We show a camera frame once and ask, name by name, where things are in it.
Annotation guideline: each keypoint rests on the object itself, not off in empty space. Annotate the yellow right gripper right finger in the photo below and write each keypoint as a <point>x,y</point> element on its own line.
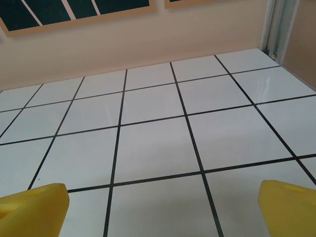
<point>291,212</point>

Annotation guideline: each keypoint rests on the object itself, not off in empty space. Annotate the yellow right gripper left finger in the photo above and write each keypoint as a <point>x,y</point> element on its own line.
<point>37,209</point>

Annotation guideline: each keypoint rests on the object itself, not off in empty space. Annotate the aluminium corner post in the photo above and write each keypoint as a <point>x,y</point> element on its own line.
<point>274,29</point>

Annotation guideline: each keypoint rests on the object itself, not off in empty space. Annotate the dark flower wall panel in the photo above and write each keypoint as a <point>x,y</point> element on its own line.
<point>14,14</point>

